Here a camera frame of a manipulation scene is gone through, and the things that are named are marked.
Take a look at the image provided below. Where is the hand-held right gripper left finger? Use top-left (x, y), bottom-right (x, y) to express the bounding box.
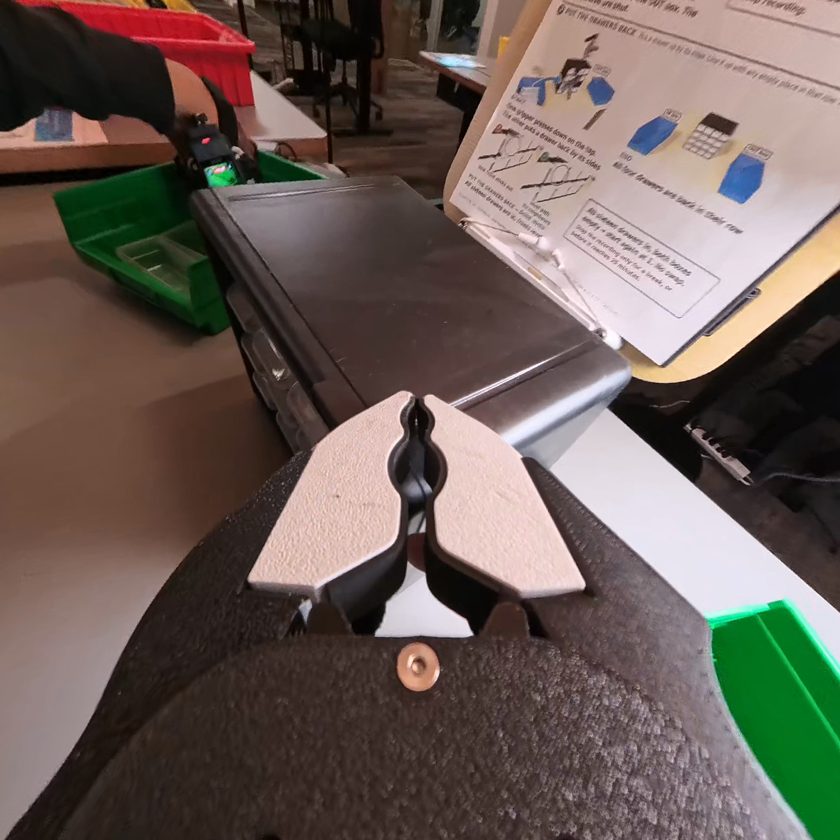
top-left (247, 391), bottom-right (418, 602)

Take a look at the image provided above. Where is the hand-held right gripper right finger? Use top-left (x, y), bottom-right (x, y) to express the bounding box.
top-left (420, 394), bottom-right (588, 601)

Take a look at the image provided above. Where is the green plastic storage bin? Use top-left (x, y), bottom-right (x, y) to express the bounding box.
top-left (707, 598), bottom-right (840, 840)
top-left (52, 150), bottom-right (329, 336)

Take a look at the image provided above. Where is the black drawer cabinet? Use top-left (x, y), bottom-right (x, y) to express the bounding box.
top-left (189, 175), bottom-right (633, 470)

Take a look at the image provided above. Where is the person's left forearm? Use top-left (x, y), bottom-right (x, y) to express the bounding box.
top-left (0, 0), bottom-right (177, 132)

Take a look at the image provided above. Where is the grey desk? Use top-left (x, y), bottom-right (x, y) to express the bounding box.
top-left (0, 180), bottom-right (840, 840)

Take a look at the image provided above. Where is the person's left hand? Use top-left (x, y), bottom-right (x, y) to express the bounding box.
top-left (165, 59), bottom-right (221, 126)

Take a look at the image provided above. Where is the red plastic bin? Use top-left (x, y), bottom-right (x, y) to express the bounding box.
top-left (13, 0), bottom-right (257, 107)

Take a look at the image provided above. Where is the grid of clear drawers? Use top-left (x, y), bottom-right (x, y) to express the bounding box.
top-left (226, 282), bottom-right (329, 454)

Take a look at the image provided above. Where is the black office chair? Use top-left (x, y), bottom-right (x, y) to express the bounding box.
top-left (307, 0), bottom-right (387, 122)

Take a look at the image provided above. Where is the white power strip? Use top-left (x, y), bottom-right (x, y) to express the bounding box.
top-left (682, 420), bottom-right (756, 487)

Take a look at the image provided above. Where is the printed instruction sheet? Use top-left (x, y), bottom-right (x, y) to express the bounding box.
top-left (459, 0), bottom-right (840, 366)

